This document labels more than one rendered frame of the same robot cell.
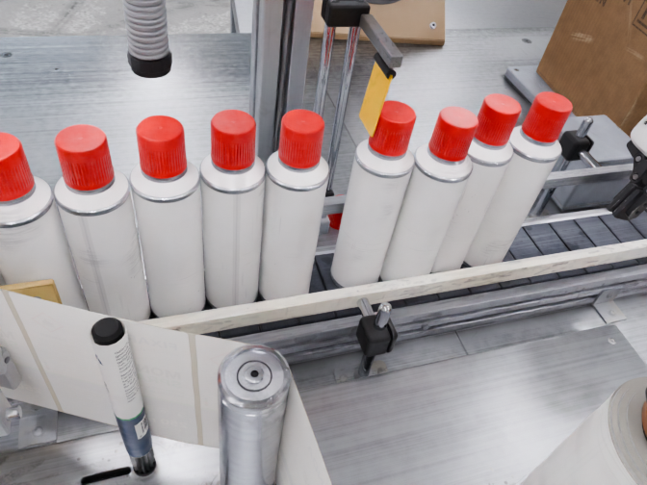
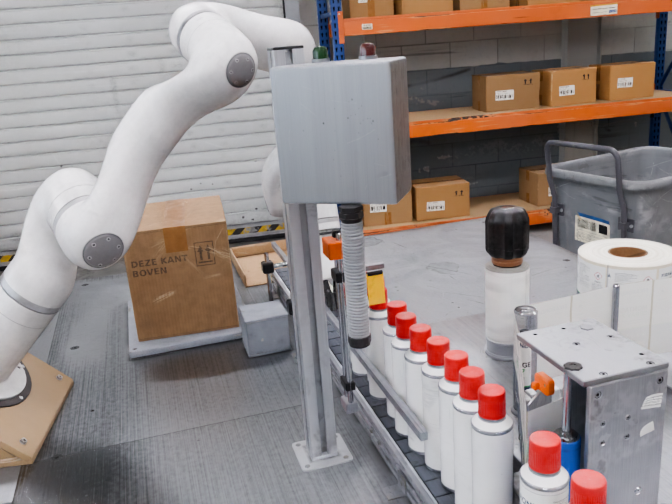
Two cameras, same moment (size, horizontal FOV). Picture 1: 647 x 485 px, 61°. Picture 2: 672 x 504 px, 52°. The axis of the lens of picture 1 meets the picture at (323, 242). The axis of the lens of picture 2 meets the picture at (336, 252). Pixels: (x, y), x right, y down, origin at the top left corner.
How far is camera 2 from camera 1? 1.13 m
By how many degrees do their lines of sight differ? 71
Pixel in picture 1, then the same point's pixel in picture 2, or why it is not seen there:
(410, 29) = (57, 390)
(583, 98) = (198, 320)
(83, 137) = (437, 339)
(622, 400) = (498, 270)
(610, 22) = (180, 275)
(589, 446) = (507, 284)
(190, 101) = not seen: outside the picture
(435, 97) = (159, 388)
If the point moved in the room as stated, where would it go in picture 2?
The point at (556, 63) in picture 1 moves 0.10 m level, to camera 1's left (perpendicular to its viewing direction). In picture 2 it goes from (156, 323) to (139, 341)
